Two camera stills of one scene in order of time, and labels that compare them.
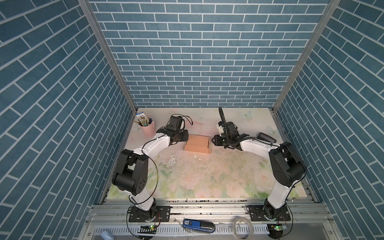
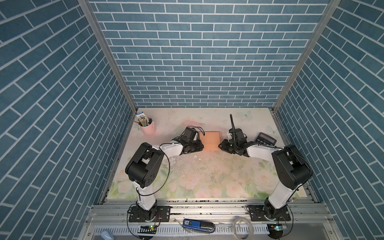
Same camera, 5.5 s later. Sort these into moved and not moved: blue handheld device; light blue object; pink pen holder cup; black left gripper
Moved: black left gripper
Not moved: pink pen holder cup; blue handheld device; light blue object
